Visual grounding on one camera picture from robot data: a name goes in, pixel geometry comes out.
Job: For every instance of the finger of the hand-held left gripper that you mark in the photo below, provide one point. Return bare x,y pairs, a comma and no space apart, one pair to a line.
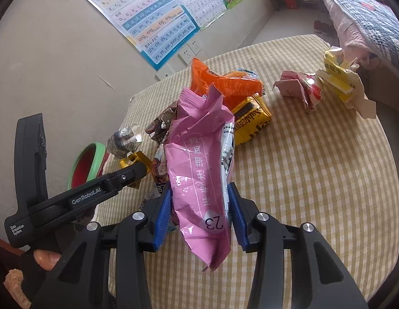
128,175

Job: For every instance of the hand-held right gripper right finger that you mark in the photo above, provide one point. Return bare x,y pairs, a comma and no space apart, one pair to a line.
237,215

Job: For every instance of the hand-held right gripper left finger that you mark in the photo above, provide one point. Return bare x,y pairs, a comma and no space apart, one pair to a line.
163,222

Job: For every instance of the small yellow wrapper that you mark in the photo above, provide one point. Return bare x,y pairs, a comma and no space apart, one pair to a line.
138,159

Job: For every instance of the blue white floral carton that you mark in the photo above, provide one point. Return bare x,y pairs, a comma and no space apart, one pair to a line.
120,141

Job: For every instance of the red bucket with green rim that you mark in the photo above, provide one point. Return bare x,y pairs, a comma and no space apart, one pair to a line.
90,154

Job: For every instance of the pink snack packet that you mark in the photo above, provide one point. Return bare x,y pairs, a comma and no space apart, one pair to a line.
193,167

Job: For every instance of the orange snack bag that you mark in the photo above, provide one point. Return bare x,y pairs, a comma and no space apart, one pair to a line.
231,87

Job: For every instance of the person's left hand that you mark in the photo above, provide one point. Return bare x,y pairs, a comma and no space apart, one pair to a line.
46,260

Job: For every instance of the cartoon print snack packet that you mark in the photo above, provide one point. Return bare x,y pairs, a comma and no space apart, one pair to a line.
159,167

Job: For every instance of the crumpled brown wrapper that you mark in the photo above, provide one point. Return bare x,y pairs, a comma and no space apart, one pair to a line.
160,120

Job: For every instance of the yellow checked tablecloth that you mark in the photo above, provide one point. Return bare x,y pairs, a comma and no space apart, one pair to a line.
299,183

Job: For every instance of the dark wooden furniture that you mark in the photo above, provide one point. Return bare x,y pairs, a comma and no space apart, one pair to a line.
1,247

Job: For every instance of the yellow black snack packet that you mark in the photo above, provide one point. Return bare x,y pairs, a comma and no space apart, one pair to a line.
251,125

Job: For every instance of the crumpled red white carton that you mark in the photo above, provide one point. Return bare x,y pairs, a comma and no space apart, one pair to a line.
292,85

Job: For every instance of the crumpled yellow white carton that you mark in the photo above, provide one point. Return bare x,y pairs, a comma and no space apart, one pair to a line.
334,67

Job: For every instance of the red slipper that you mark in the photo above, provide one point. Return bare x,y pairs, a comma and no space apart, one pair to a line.
326,29
318,26

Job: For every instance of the pink bed cover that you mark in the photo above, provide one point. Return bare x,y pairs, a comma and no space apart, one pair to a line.
347,38

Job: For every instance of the blue patterned quilt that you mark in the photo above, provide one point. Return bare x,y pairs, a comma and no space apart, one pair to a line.
363,16

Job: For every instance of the white wall switch plate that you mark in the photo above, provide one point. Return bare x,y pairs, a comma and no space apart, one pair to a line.
164,72

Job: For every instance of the white wall socket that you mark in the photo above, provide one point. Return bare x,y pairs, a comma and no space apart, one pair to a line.
186,54
196,45

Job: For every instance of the blue letter wall poster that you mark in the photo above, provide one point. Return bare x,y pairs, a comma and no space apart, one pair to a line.
148,22

